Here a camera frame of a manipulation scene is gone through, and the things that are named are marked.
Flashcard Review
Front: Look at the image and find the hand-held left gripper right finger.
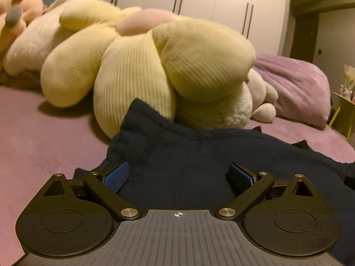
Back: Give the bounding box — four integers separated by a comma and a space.
216, 163, 320, 221

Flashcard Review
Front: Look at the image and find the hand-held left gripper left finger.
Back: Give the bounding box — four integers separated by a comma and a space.
44, 161, 141, 222

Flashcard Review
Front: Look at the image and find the navy zip jacket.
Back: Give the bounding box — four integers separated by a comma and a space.
73, 98, 355, 246

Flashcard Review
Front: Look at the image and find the white fluffy plush toy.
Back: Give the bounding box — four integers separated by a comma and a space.
176, 68, 278, 130

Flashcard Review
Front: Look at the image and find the pink bed blanket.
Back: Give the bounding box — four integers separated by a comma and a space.
0, 84, 355, 261

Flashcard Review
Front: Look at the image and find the purple pillow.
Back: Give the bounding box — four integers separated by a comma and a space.
251, 54, 332, 129

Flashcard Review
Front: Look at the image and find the yellow flower plush pillow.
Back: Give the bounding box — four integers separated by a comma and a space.
40, 0, 257, 139

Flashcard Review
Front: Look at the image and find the yellow-legged side table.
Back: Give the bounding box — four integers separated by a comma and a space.
328, 91, 355, 141

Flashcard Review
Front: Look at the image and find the wrapped flower bouquet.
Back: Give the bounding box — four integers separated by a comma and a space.
339, 64, 355, 102

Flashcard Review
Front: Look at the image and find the dark door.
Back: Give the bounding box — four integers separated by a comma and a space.
290, 14, 319, 62

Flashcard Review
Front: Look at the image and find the cream plush toy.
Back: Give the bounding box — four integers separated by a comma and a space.
3, 0, 77, 76

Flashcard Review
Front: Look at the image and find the orange plush toy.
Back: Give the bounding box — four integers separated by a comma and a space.
0, 0, 45, 70

